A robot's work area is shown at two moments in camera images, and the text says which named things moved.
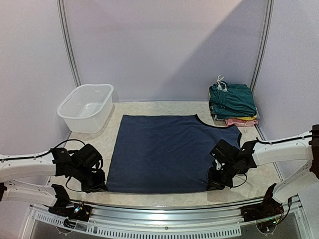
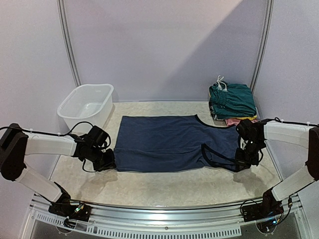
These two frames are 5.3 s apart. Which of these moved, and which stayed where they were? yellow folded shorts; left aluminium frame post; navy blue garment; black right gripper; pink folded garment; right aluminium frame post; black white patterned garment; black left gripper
Moved: navy blue garment; black right gripper; black left gripper
Stayed: yellow folded shorts; right aluminium frame post; pink folded garment; left aluminium frame post; black white patterned garment
